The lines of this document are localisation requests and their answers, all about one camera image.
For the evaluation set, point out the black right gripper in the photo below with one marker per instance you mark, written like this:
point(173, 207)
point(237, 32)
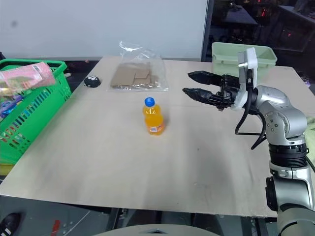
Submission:
point(227, 94)

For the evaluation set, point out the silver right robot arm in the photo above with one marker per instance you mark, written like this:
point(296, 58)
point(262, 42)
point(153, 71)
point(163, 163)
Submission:
point(278, 103)

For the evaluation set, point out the green plastic shopping basket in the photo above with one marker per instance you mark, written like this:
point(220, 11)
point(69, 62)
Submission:
point(49, 98)

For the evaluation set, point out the yellow block under basket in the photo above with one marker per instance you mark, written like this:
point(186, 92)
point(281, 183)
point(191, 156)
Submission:
point(6, 169)

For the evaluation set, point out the pale green plastic bin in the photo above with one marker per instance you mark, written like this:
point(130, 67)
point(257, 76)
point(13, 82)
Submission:
point(221, 61)

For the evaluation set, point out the clear plastic bag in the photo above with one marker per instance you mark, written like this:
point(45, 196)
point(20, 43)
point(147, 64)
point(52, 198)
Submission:
point(157, 64)

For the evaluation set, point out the orange soda bottle blue cap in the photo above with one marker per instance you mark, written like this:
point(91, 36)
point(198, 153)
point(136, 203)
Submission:
point(153, 120)

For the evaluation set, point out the brown cardboard pieces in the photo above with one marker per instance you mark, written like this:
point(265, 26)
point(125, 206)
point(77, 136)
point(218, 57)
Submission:
point(130, 73)

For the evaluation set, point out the black round white-dotted object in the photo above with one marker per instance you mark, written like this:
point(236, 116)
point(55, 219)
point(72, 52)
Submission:
point(92, 81)

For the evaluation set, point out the pale yellow-green cloth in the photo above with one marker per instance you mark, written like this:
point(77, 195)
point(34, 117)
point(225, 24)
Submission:
point(310, 132)

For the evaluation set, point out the grey rounded robot torso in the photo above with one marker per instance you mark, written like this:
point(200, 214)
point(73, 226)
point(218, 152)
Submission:
point(157, 231)

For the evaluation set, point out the pink snack package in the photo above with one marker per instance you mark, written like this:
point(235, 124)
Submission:
point(29, 76)

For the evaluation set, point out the purple snack package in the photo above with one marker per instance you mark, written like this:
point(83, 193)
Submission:
point(9, 104)

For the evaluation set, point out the black shoe white stripes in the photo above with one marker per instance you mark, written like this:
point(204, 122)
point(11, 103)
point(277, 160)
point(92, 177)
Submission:
point(9, 222)

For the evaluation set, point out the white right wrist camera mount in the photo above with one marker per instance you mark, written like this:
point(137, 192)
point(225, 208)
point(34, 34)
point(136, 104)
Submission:
point(252, 61)

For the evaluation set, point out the dark vertical frame post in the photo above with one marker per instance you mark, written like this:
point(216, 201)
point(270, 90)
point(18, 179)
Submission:
point(207, 29)

